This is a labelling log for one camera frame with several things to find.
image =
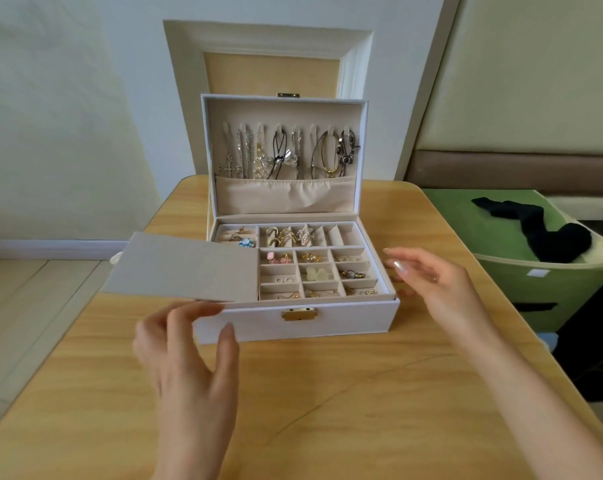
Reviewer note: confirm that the person's right hand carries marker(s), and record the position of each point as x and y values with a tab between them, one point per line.
436	290

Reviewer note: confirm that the person's left hand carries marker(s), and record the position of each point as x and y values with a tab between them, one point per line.
187	385

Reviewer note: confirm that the small earrings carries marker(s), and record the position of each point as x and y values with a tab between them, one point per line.
361	291

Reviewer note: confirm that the beige earring panel flap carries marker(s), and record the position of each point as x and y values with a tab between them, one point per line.
182	267

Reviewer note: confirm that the white heart earring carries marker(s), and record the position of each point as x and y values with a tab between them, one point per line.
319	274

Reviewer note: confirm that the gold pink earring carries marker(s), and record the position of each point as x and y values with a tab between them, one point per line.
283	259

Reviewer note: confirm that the white jewelry box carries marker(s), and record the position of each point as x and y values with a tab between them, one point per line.
281	195

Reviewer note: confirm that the person's right forearm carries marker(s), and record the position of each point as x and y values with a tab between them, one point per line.
541	405

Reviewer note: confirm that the black cloth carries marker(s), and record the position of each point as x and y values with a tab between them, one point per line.
546	240

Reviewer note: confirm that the black low cabinet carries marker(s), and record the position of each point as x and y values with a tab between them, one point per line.
596	345

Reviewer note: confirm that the beige padded wall panel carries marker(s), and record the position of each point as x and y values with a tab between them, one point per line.
526	80

